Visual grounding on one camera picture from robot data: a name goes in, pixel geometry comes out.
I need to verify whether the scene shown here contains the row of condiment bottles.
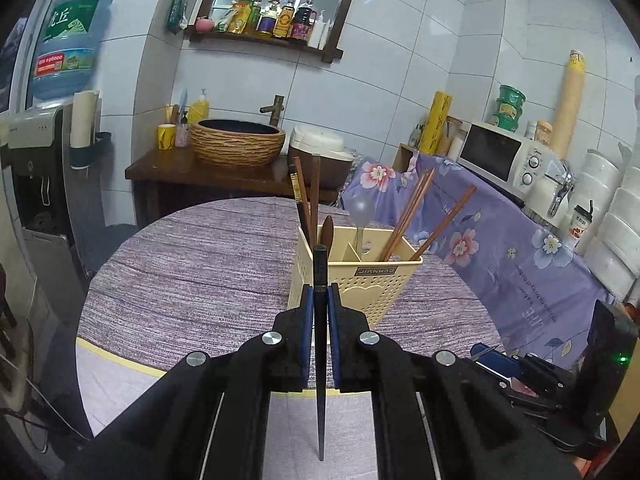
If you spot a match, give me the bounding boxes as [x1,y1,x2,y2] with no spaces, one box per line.
[215,0,335,51]

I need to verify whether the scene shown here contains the cream paper cup stack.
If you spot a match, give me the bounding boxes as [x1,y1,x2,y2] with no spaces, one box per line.
[70,90,101,148]

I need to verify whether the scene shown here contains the purple striped tablecloth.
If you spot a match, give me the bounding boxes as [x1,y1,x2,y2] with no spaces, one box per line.
[75,196,506,480]

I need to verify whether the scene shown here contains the brown wooden chopstick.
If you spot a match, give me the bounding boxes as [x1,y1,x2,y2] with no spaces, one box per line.
[386,169,437,262]
[377,172,430,262]
[409,185,478,262]

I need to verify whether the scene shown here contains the tall paper cup stack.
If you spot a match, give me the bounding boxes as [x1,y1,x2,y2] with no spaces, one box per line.
[552,50,586,158]

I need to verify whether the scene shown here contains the black gold-banded chopstick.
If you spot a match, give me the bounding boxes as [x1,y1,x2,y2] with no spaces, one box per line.
[291,156,313,246]

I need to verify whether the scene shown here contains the small wooden box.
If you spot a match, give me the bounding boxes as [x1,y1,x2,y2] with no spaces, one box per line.
[392,142,421,173]

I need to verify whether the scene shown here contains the blue water jug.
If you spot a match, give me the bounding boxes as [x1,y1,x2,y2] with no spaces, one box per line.
[31,0,114,101]

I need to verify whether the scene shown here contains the yellow roll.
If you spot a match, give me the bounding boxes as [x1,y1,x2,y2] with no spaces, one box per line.
[417,91,453,156]

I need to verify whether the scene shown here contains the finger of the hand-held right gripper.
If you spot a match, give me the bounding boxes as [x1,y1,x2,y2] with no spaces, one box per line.
[497,379,591,448]
[470,342,576,386]

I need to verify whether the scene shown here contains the bamboo style faucet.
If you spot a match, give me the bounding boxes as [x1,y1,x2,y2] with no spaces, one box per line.
[260,95,286,128]

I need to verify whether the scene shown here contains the milk tea cup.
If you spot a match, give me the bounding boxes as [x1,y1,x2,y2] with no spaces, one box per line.
[567,202,593,251]

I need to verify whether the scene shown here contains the dark wooden wall shelf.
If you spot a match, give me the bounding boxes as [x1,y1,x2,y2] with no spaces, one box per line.
[184,0,366,65]

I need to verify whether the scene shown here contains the dark cup holder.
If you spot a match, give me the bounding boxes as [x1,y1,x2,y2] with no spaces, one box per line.
[69,131,113,170]

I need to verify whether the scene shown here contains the water dispenser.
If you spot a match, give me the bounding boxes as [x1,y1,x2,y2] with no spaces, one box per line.
[0,105,96,281]

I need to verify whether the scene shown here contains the cream perforated utensil holder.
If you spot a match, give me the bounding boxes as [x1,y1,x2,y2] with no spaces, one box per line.
[286,225,425,326]

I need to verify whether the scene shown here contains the dark wooden sink cabinet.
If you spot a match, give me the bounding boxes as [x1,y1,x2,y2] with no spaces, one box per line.
[125,147,341,226]

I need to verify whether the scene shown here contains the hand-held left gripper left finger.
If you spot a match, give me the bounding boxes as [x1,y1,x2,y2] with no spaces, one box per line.
[57,284,316,480]

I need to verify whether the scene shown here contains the thin brown chopstick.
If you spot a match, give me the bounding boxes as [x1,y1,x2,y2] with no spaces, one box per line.
[310,154,322,248]

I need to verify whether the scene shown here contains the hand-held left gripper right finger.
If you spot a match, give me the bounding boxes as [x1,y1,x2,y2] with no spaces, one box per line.
[326,282,583,480]

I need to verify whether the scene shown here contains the purple floral sheet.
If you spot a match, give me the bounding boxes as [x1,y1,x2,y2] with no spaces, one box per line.
[337,152,621,373]

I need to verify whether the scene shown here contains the woven basin sink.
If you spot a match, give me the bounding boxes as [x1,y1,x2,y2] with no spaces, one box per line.
[190,118,287,167]

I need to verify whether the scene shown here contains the green instant noodle cups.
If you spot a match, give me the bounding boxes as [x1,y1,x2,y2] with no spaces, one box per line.
[490,85,527,128]

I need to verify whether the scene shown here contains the black cable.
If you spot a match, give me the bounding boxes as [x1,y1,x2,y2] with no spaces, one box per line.
[0,330,93,443]

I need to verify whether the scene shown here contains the white brown rice cooker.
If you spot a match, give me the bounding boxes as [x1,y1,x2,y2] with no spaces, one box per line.
[287,125,356,187]

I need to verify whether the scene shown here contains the green packet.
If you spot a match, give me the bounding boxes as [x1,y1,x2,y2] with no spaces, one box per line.
[166,0,190,35]

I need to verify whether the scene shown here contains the yellow soap bottle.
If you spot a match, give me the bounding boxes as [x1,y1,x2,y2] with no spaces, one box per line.
[187,89,211,126]

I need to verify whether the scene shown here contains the white microwave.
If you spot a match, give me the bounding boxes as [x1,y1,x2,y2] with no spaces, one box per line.
[457,120,558,196]

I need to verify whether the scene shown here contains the metal spoon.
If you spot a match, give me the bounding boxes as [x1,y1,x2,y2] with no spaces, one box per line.
[348,195,376,261]

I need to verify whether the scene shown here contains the stacks of white bowls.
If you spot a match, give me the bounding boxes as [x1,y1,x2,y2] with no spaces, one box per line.
[575,147,640,293]

